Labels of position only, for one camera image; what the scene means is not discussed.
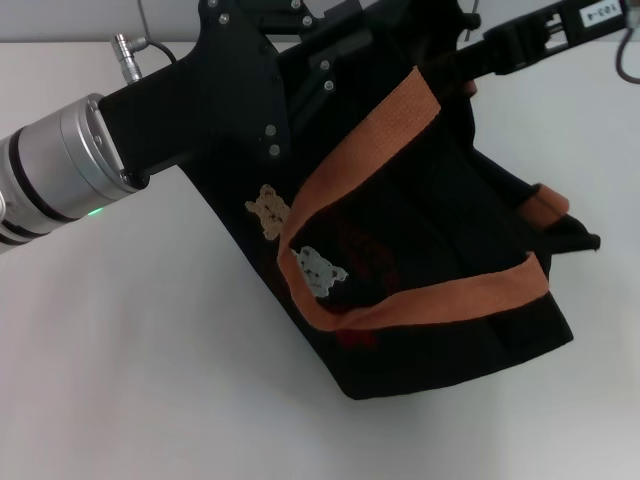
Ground dark right gripper cable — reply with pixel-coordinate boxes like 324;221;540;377
613;25;640;85

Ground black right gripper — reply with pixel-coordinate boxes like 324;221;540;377
482;0;640;77

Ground grey cable with metal plug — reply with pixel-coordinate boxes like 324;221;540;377
110;32;177;82

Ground black food bag orange handles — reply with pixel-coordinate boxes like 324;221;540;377
192;0;602;401

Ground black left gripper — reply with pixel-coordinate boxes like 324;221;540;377
97;0;374;189

